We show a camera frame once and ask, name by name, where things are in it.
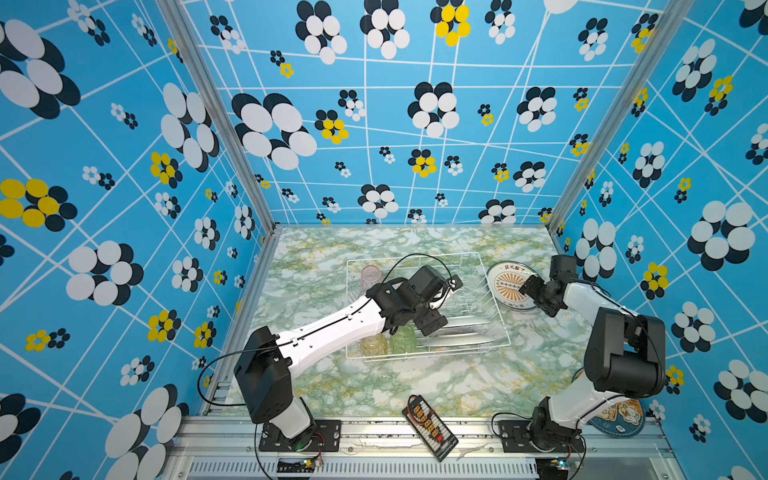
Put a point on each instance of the small green circuit board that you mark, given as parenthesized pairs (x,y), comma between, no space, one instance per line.
(295,466)

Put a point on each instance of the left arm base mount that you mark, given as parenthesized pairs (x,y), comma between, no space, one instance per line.
(323,435)

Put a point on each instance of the aluminium front rail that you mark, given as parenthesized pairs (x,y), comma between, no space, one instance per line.
(388,448)

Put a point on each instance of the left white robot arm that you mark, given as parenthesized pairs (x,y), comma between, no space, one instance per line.
(270,362)

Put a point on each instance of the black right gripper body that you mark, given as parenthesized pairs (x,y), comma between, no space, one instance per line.
(539,291)

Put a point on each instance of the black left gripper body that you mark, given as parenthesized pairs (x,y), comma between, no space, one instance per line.
(427,318)

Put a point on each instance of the green transparent cup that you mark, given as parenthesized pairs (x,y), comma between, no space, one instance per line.
(404,341)

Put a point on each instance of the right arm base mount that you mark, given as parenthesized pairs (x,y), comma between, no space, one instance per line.
(525,436)

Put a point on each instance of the cartoon round mat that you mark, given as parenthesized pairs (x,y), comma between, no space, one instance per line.
(624,419)

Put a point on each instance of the large plain white plate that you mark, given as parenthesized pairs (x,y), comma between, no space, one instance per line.
(458,340)

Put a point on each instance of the white wire dish rack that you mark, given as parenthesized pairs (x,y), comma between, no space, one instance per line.
(473,301)

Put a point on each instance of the pink transparent plastic cup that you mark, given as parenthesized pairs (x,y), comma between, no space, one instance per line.
(370,276)

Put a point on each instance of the orange sunburst plate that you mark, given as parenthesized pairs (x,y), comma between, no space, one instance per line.
(504,281)

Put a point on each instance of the yellow transparent cup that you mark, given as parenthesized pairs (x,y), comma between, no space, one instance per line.
(374,346)

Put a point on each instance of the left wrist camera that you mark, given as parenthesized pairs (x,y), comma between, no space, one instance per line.
(454,283)

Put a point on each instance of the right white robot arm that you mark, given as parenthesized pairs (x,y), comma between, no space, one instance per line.
(624,358)

